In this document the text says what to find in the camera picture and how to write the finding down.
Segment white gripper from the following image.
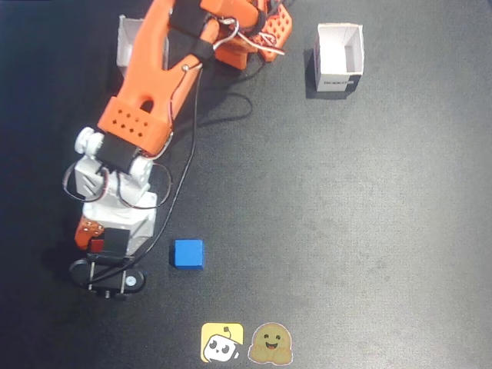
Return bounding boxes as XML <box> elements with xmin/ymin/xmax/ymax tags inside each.
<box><xmin>75</xmin><ymin>191</ymin><xmax>158</xmax><ymax>258</ymax></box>

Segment plain white box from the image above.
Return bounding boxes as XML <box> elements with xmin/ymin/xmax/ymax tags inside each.
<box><xmin>116</xmin><ymin>14</ymin><xmax>171</xmax><ymax>80</ymax></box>

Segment hugging face emoji sticker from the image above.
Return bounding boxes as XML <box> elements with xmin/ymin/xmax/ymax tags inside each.
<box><xmin>247</xmin><ymin>321</ymin><xmax>294</xmax><ymax>364</ymax></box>

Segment orange robot base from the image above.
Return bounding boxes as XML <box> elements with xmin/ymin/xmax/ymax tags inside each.
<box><xmin>213</xmin><ymin>0</ymin><xmax>294</xmax><ymax>71</ymax></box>

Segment blue cube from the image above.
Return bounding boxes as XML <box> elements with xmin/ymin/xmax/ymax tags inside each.
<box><xmin>169</xmin><ymin>238</ymin><xmax>206</xmax><ymax>271</ymax></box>

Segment black wrist servo wires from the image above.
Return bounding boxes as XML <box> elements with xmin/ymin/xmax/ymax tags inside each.
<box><xmin>61</xmin><ymin>158</ymin><xmax>175</xmax><ymax>211</ymax></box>

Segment yellow robot sticker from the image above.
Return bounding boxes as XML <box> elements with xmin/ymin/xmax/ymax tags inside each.
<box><xmin>200</xmin><ymin>322</ymin><xmax>245</xmax><ymax>364</ymax></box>

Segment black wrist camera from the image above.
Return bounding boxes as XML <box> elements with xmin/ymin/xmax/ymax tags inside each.
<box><xmin>68</xmin><ymin>250</ymin><xmax>149</xmax><ymax>303</ymax></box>

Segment white box with black print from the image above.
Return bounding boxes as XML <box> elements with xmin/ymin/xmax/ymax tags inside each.
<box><xmin>312</xmin><ymin>22</ymin><xmax>365</xmax><ymax>94</ymax></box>

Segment long black camera cable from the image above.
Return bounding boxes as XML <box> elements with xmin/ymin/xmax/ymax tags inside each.
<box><xmin>86</xmin><ymin>61</ymin><xmax>205</xmax><ymax>288</ymax></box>

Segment white red servo wires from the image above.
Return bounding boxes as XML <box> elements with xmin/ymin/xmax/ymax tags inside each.
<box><xmin>212</xmin><ymin>15</ymin><xmax>288</xmax><ymax>57</ymax></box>

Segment black power cable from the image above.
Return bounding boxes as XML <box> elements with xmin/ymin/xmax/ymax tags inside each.
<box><xmin>198</xmin><ymin>57</ymin><xmax>270</xmax><ymax>130</ymax></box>

